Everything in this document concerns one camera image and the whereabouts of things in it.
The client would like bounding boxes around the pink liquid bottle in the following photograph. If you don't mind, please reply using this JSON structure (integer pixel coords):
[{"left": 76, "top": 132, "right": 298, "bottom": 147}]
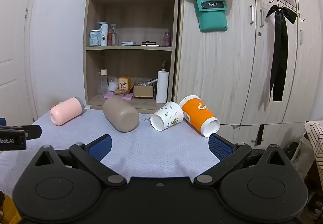
[{"left": 163, "top": 28, "right": 172, "bottom": 47}]

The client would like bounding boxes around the taupe plastic cup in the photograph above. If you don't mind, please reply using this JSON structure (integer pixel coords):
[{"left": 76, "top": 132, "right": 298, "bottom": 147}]
[{"left": 103, "top": 97, "right": 140, "bottom": 133}]

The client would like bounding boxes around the white leaf print paper cup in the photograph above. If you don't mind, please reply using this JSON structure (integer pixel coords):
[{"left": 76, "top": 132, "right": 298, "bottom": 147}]
[{"left": 150, "top": 101, "right": 184, "bottom": 132}]

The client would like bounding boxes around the white quilted table cover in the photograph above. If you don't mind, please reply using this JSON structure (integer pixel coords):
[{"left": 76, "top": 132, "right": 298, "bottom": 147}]
[{"left": 0, "top": 107, "right": 229, "bottom": 190}]

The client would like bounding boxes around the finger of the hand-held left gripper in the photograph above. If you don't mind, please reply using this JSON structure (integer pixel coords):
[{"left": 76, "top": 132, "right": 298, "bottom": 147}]
[{"left": 24, "top": 125, "right": 42, "bottom": 140}]

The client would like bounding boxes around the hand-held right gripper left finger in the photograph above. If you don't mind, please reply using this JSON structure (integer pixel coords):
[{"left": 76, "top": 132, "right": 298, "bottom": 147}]
[{"left": 33, "top": 134, "right": 127, "bottom": 188}]

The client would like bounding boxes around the orange paper cup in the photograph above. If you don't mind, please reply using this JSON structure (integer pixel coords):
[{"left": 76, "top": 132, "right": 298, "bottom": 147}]
[{"left": 179, "top": 95, "right": 221, "bottom": 138}]

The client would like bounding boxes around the wooden open shelf unit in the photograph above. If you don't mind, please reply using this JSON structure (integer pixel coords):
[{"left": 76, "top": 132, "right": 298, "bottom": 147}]
[{"left": 83, "top": 0, "right": 180, "bottom": 114}]

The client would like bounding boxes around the teal label jar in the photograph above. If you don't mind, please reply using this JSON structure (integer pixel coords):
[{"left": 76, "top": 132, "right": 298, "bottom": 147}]
[{"left": 89, "top": 30, "right": 102, "bottom": 47}]

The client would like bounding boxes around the black wire hook rack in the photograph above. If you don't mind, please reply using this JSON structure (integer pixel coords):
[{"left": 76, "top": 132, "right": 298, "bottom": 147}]
[{"left": 263, "top": 0, "right": 307, "bottom": 23}]

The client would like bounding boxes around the white pump bottle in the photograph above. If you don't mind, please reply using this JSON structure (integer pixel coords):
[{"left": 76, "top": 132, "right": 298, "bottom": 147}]
[{"left": 97, "top": 21, "right": 109, "bottom": 46}]

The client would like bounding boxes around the teal Redmi box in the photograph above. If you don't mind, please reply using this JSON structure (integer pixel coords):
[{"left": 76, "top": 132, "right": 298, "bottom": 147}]
[{"left": 193, "top": 0, "right": 229, "bottom": 33}]

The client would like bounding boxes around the yellow box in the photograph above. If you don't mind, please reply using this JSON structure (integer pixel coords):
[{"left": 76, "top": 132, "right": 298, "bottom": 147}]
[{"left": 0, "top": 191, "right": 23, "bottom": 224}]

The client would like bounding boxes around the cardboard box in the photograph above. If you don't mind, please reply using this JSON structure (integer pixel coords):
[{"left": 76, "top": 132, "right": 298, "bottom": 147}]
[{"left": 133, "top": 85, "right": 154, "bottom": 99}]

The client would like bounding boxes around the small floral wooden box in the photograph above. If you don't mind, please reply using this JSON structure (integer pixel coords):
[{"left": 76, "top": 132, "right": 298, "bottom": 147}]
[{"left": 118, "top": 76, "right": 132, "bottom": 91}]

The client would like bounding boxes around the clear bottle with cream cap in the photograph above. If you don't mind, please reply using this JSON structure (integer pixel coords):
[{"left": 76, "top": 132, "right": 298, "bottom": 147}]
[{"left": 100, "top": 69, "right": 109, "bottom": 96}]

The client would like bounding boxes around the white paper towel roll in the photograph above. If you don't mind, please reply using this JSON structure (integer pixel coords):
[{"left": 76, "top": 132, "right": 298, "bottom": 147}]
[{"left": 156, "top": 60, "right": 169, "bottom": 104}]

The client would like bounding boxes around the geometric pattern box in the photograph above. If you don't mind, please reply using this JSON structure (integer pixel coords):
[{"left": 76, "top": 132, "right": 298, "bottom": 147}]
[{"left": 304, "top": 120, "right": 323, "bottom": 165}]

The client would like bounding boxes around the pink plastic cup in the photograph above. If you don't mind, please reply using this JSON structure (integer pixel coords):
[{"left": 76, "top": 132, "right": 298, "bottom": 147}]
[{"left": 50, "top": 97, "right": 84, "bottom": 127}]

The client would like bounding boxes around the black ribbon bow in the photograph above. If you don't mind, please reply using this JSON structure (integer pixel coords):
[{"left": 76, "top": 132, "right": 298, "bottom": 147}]
[{"left": 266, "top": 5, "right": 297, "bottom": 102}]

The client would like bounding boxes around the wooden wardrobe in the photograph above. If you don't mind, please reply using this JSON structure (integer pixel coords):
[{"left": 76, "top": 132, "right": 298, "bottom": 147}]
[{"left": 174, "top": 0, "right": 317, "bottom": 145}]

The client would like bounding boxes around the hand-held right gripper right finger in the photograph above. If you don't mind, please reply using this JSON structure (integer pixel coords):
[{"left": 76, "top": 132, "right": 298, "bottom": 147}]
[{"left": 193, "top": 134, "right": 291, "bottom": 187}]

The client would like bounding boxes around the red liquid bottle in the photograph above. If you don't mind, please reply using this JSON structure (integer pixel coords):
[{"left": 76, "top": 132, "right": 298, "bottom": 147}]
[{"left": 108, "top": 23, "right": 117, "bottom": 46}]

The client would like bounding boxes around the white door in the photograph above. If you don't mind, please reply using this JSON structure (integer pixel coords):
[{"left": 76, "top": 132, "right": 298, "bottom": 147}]
[{"left": 0, "top": 0, "right": 42, "bottom": 127}]

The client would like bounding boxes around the white plastic bag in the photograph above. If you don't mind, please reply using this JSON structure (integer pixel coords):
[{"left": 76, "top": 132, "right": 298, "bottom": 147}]
[{"left": 297, "top": 135, "right": 317, "bottom": 180}]

